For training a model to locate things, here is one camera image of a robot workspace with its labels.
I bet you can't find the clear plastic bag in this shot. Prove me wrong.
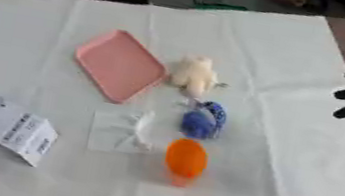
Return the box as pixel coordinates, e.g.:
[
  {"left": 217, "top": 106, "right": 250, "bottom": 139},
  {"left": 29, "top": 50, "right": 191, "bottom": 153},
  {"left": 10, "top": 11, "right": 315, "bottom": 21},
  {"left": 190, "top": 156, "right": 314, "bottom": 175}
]
[{"left": 85, "top": 100, "right": 162, "bottom": 162}]

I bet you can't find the orange plastic bottle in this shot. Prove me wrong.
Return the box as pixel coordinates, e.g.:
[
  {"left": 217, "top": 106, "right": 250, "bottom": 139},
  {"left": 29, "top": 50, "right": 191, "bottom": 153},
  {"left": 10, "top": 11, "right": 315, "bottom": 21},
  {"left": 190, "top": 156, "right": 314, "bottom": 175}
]
[{"left": 159, "top": 135, "right": 213, "bottom": 192}]

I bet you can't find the cream soft toy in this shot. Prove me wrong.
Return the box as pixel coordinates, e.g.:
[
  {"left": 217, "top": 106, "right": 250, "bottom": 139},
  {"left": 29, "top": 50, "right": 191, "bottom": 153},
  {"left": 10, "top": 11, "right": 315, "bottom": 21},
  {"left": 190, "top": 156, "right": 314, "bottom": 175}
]
[{"left": 166, "top": 51, "right": 235, "bottom": 106}]

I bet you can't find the green object on floor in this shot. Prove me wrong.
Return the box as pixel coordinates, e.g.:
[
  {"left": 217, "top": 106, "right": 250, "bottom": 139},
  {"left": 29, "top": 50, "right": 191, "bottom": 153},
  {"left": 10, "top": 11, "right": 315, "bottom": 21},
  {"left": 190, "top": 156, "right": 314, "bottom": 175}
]
[{"left": 189, "top": 0, "right": 251, "bottom": 19}]

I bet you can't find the blue patterned pouch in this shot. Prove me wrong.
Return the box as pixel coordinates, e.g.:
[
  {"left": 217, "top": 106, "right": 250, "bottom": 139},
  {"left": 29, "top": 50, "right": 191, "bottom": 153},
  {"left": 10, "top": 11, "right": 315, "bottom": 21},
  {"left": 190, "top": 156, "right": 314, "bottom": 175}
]
[{"left": 176, "top": 95, "right": 232, "bottom": 145}]

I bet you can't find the pink square tray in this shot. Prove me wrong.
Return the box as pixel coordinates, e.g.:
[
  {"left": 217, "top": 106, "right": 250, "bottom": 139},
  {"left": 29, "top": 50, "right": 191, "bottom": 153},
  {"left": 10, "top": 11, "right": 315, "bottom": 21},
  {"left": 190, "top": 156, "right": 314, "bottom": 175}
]
[{"left": 66, "top": 22, "right": 176, "bottom": 112}]

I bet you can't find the white printed paper package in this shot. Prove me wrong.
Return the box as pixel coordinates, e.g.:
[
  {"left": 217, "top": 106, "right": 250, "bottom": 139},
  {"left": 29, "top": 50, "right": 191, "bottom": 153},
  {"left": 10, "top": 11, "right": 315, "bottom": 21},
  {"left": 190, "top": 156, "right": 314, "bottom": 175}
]
[{"left": 0, "top": 93, "right": 65, "bottom": 171}]

